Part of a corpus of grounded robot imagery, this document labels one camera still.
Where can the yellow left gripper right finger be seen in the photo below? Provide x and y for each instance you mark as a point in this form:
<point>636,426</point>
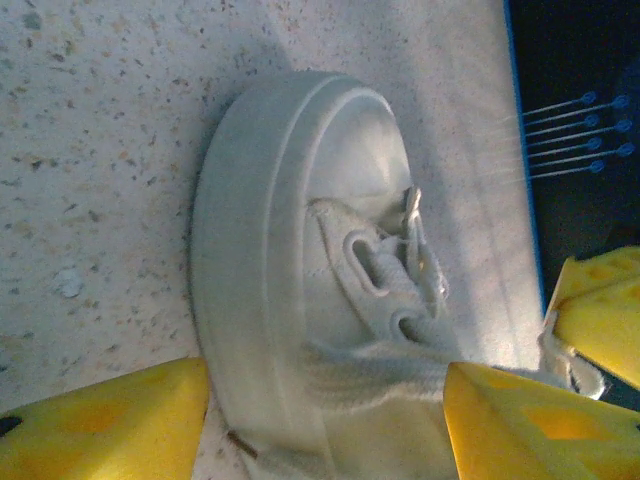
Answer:
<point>540,435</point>

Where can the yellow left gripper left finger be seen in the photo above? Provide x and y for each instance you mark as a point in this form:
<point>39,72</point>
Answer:
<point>100,435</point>

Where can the white canvas shoe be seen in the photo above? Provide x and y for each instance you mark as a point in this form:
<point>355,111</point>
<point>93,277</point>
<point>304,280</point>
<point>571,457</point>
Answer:
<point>250,250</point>

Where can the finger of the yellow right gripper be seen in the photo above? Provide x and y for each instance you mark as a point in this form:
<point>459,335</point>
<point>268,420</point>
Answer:
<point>610,330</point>
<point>600,272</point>

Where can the white shoelace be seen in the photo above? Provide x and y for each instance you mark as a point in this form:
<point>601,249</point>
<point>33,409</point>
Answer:
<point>560,360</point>

